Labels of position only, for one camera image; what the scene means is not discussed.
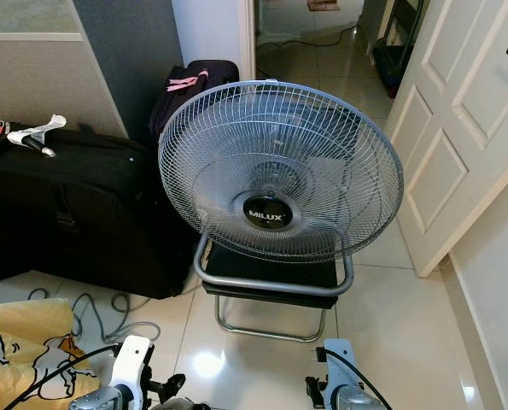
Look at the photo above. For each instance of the large black suitcase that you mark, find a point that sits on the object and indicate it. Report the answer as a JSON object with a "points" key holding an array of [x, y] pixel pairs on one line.
{"points": [[66, 213]]}

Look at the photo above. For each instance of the grey Milux floor fan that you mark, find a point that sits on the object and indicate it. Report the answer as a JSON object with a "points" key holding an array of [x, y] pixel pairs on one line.
{"points": [[266, 215]]}

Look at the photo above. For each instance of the small brown floor item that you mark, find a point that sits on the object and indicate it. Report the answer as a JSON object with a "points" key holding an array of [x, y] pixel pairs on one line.
{"points": [[324, 4]]}

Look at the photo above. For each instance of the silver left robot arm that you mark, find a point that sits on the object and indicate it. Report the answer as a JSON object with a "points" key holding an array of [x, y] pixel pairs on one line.
{"points": [[115, 400]]}

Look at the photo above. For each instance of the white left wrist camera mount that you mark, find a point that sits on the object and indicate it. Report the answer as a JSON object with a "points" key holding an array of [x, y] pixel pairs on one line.
{"points": [[134, 363]]}

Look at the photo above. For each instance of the dark purple upright suitcase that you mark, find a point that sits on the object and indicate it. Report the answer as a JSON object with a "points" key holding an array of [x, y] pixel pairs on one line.
{"points": [[207, 102]]}

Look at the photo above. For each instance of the black hand trolley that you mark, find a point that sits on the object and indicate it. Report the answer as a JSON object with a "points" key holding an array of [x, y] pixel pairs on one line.
{"points": [[394, 55]]}

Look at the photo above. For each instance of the pink ribbon luggage tag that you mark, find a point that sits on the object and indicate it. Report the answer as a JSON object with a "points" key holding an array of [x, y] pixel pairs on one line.
{"points": [[185, 84]]}

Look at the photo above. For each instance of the yellow cartoon print blanket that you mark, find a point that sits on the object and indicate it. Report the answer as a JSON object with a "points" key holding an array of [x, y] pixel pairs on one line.
{"points": [[23, 359]]}

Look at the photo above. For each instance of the white panelled door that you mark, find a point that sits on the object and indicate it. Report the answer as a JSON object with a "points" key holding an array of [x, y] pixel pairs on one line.
{"points": [[458, 128]]}

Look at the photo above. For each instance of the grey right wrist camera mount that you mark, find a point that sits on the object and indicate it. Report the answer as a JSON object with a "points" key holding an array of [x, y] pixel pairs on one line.
{"points": [[341, 366]]}

